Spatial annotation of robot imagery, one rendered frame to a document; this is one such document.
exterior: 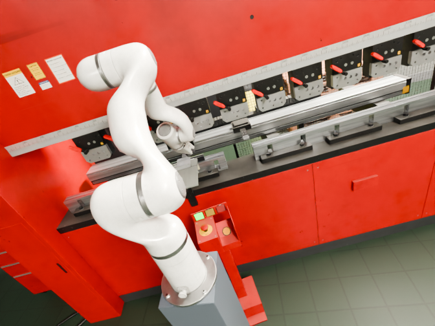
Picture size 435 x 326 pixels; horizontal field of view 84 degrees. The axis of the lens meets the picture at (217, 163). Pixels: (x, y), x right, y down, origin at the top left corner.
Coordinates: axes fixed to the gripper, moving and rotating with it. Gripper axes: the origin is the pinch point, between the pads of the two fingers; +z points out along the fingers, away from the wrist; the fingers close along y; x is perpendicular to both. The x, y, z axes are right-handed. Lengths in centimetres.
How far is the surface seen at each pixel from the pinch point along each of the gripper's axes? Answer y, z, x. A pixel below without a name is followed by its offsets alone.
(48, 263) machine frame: 74, 10, 80
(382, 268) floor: -124, 73, 36
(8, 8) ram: 64, -67, -29
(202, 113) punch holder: -6.7, -11.0, -19.8
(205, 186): -10.6, 11.8, 14.8
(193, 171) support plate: -5.1, 1.7, 9.1
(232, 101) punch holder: -20.7, -10.9, -28.3
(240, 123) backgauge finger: -19.6, 23.2, -32.0
